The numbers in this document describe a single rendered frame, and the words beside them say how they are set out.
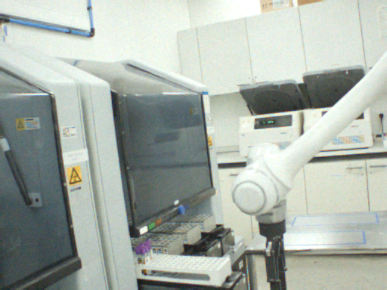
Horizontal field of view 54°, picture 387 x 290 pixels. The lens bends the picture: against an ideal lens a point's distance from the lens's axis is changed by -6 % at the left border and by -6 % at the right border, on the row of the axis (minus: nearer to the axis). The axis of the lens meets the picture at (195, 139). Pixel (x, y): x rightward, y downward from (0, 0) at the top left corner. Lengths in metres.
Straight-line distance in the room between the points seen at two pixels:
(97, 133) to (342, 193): 2.58
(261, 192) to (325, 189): 2.59
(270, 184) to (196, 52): 3.23
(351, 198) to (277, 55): 1.42
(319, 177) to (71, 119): 2.64
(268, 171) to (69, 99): 0.53
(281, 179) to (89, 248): 0.53
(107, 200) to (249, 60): 2.85
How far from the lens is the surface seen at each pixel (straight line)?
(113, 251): 1.18
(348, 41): 3.65
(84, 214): 1.08
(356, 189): 3.40
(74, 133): 1.06
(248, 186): 0.86
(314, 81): 3.62
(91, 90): 1.13
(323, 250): 1.41
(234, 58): 3.86
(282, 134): 3.43
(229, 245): 1.71
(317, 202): 3.47
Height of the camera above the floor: 1.30
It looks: 3 degrees down
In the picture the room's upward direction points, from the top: 7 degrees counter-clockwise
